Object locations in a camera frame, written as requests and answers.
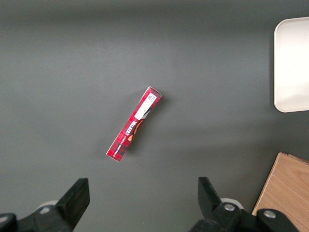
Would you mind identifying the beige plastic tray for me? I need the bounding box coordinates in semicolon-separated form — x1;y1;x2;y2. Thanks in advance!
273;16;309;114

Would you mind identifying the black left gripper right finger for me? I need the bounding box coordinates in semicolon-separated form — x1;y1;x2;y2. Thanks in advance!
190;176;300;232

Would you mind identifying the red tartan cookie box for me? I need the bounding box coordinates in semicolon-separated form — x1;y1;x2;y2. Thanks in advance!
105;86;163;163

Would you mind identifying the wooden drawer cabinet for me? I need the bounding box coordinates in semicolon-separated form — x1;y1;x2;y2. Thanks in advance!
251;151;309;232

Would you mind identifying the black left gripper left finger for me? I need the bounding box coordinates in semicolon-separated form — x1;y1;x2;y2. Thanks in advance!
0;178;91;232

